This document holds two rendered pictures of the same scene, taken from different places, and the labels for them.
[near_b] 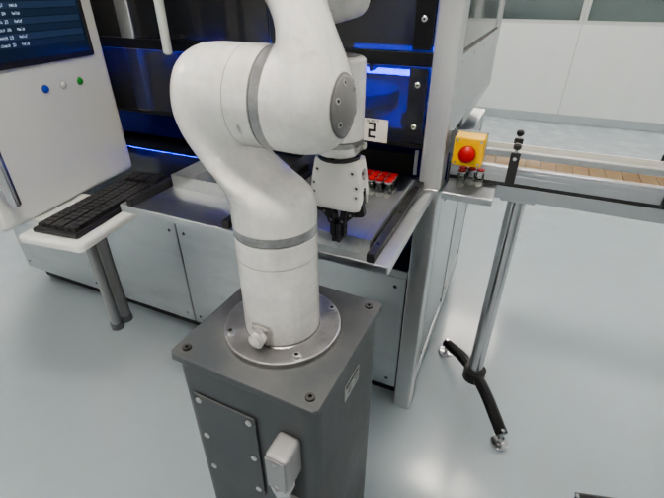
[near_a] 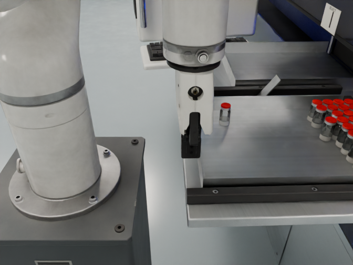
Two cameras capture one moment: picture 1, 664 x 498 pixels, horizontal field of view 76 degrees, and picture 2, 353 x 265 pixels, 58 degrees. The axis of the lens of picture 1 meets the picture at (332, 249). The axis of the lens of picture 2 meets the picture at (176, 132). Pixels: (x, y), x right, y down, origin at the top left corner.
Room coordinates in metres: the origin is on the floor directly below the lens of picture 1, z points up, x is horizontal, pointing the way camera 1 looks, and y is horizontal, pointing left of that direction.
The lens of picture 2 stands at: (0.53, -0.38, 1.26)
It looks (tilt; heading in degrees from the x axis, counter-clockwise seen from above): 35 degrees down; 64
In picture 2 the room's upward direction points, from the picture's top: straight up
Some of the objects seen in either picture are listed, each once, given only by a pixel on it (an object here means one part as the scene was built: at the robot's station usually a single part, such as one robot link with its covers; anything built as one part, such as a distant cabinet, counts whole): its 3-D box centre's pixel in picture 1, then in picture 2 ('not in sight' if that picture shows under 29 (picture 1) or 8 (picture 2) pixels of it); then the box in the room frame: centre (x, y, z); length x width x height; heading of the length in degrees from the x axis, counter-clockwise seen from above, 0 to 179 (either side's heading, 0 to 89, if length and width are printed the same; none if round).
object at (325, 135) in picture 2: not in sight; (328, 129); (1.02, -0.05, 0.91); 0.02 x 0.02 x 0.05
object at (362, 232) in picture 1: (342, 203); (284, 136); (0.93, -0.03, 0.90); 0.34 x 0.26 x 0.04; 156
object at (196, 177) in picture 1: (248, 167); (286, 63); (1.17, 0.24, 0.90); 0.34 x 0.26 x 0.04; 156
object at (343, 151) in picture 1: (340, 145); (194, 48); (0.73, -0.01, 1.10); 0.09 x 0.08 x 0.03; 66
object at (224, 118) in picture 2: not in sight; (225, 114); (0.86, 0.08, 0.90); 0.02 x 0.02 x 0.04
